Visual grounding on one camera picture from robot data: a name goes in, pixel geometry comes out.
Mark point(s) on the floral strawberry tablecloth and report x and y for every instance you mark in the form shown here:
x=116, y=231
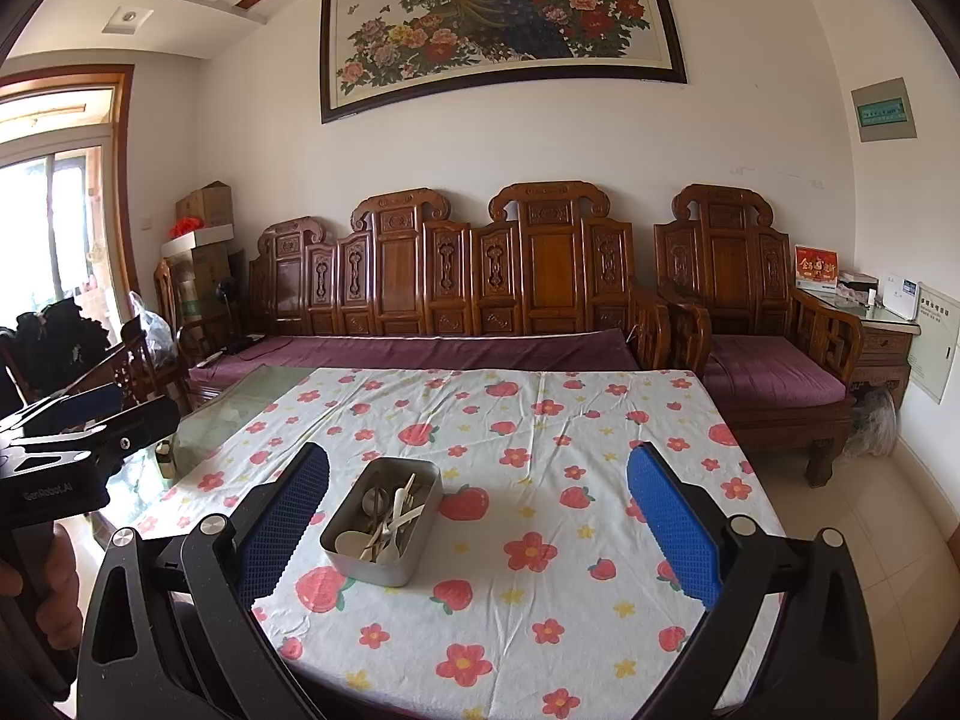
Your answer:
x=525, y=615

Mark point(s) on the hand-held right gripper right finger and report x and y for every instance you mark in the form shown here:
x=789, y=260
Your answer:
x=675, y=532

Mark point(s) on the brown cardboard box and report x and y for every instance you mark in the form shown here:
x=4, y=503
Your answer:
x=206, y=206

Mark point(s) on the white soup spoon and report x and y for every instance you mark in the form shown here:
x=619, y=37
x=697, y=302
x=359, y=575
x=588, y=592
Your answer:
x=349, y=541

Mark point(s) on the rectangular metal tray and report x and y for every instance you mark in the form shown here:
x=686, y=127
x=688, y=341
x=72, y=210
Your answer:
x=360, y=570

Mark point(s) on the purple sofa cushion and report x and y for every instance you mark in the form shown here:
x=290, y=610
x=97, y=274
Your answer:
x=450, y=351

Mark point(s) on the dark carved wooden chair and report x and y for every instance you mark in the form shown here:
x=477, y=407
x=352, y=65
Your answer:
x=127, y=375

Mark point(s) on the plastic covered fan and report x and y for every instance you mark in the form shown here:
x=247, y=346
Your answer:
x=870, y=424

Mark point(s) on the grey wall electrical box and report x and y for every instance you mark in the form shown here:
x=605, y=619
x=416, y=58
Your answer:
x=883, y=112

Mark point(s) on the clear plastic bag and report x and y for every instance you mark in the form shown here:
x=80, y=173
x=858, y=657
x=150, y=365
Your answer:
x=154, y=330

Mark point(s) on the framed peacock painting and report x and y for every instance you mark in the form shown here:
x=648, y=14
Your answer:
x=487, y=22

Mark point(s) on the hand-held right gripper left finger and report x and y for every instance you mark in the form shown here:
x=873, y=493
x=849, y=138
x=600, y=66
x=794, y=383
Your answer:
x=285, y=532

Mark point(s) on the person's left hand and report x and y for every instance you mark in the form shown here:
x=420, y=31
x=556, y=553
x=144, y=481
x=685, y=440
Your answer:
x=64, y=585

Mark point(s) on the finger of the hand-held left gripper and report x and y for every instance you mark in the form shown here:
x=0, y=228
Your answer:
x=142, y=424
x=86, y=399

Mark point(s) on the red desk calendar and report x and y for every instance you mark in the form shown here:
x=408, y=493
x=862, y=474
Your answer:
x=815, y=266

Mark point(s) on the long white spoon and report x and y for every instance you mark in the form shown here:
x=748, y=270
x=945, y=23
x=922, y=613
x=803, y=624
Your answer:
x=388, y=551

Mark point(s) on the white wall panel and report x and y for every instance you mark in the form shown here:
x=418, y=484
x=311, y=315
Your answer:
x=937, y=345

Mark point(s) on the recessed ceiling light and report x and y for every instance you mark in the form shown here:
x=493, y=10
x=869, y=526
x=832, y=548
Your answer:
x=127, y=17

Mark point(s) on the carved wooden sofa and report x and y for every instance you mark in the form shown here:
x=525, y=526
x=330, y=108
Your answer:
x=405, y=277

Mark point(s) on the carved wooden armchair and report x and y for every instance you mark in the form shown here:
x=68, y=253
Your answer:
x=720, y=262

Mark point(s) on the red decoration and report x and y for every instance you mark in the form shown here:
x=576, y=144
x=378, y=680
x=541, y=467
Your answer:
x=186, y=226

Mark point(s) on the black clothing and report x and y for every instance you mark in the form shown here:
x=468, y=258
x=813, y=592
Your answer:
x=60, y=337

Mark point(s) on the purple armchair cushion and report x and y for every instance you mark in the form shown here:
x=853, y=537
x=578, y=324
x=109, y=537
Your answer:
x=772, y=367

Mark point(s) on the metal spoon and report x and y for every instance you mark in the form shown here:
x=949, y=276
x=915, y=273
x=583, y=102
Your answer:
x=373, y=501

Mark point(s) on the cream chopstick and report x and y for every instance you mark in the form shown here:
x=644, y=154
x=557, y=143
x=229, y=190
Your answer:
x=397, y=521

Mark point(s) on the stacked cardboard boxes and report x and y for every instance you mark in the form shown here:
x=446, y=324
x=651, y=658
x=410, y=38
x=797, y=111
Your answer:
x=202, y=277

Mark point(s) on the wooden framed sliding door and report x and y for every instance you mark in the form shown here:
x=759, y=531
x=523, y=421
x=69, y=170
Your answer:
x=126, y=165

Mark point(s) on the wooden side table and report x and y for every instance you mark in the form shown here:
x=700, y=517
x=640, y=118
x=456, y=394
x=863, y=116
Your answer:
x=885, y=349

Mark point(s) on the white router device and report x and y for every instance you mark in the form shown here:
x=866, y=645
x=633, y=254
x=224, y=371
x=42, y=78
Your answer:
x=898, y=296

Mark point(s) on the white flat box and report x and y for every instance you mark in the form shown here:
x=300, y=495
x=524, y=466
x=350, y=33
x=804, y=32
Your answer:
x=195, y=244

